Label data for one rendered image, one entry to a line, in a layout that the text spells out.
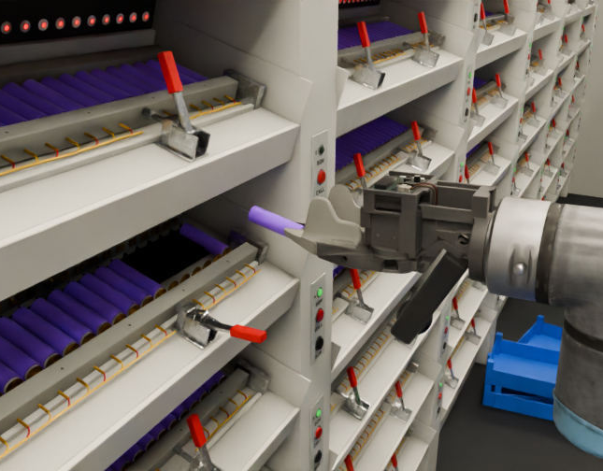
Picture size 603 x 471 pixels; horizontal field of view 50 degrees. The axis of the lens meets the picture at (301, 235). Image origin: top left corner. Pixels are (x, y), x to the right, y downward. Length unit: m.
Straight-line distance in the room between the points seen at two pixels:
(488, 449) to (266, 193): 1.42
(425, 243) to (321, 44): 0.27
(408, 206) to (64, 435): 0.35
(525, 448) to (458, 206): 1.53
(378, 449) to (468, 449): 0.66
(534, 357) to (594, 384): 1.73
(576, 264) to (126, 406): 0.39
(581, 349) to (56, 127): 0.47
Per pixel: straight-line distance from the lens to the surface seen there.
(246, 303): 0.73
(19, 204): 0.49
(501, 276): 0.59
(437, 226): 0.62
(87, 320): 0.65
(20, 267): 0.47
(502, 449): 2.07
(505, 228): 0.58
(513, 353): 2.34
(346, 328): 1.06
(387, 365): 1.33
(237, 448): 0.83
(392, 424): 1.49
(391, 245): 0.62
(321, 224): 0.65
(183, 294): 0.68
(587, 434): 0.64
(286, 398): 0.90
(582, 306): 0.60
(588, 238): 0.58
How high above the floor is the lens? 1.28
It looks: 22 degrees down
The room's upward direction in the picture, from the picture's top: straight up
